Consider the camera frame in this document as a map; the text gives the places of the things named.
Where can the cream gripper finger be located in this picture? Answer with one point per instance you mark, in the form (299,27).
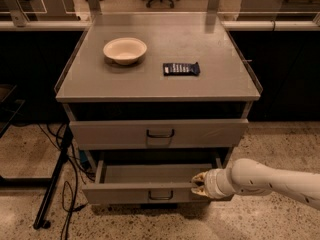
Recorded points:
(199,178)
(199,191)

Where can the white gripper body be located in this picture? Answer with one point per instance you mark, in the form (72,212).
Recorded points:
(212,184)

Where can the dark side table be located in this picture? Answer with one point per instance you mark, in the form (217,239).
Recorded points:
(10,105)

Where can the grey drawer cabinet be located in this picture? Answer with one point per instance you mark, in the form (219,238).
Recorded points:
(170,38)

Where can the grey drawer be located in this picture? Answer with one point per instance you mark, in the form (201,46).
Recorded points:
(150,176)
(144,125)

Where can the grey top drawer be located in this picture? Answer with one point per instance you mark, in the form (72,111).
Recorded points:
(144,125)

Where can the black stand leg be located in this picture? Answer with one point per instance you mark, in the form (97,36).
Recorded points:
(40,220)

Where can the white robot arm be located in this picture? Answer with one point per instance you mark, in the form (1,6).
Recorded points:
(248,177)

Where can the white bowl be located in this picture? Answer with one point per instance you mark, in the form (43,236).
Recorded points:
(125,51)

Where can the white horizontal rail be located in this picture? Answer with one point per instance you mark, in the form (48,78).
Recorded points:
(228,25)

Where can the dark blue snack packet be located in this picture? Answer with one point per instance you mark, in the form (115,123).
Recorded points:
(181,69)

